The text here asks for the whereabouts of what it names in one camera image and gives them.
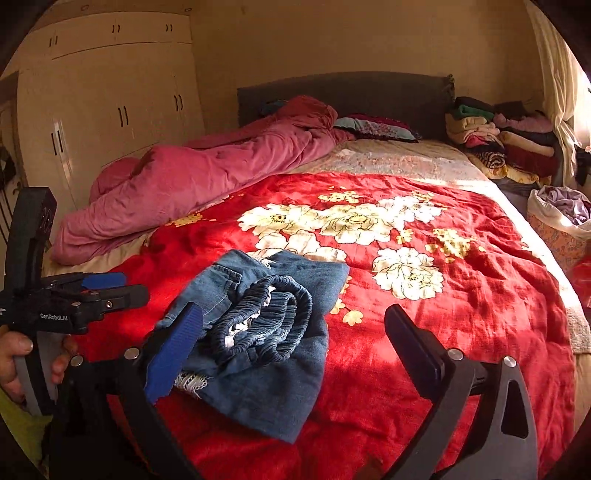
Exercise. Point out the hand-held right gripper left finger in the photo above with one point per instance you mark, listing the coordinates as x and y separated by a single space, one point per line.
175 355

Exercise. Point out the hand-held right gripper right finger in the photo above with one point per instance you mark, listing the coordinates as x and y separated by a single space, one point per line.
415 350

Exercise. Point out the cream wardrobe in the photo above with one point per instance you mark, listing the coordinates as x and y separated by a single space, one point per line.
115 83

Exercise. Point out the blue denim pants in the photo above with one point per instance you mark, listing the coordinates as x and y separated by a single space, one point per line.
277 401

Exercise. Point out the cream curtain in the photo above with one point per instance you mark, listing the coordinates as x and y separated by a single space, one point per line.
554 69

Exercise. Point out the red floral blanket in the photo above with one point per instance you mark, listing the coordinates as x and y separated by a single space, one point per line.
461 332

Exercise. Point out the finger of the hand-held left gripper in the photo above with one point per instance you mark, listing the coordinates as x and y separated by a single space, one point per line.
124 297
104 279

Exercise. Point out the green fleece clothing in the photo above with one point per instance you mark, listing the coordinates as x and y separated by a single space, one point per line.
18 429

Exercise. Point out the patterned laundry basket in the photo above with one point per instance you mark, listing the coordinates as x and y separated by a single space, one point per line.
554 244

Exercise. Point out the pink duvet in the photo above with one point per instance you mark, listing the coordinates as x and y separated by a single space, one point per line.
184 184

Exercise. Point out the purple clothes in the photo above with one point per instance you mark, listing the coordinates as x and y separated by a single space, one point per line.
570 203

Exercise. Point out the patterned pillow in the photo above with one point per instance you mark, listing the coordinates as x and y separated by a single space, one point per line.
369 127

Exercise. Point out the person's left hand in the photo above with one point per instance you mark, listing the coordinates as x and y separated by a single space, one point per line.
14 344

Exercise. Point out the stack of folded clothes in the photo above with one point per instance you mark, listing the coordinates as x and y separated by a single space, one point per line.
508 138

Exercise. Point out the grey bed headboard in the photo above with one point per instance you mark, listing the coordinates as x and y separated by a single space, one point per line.
369 92

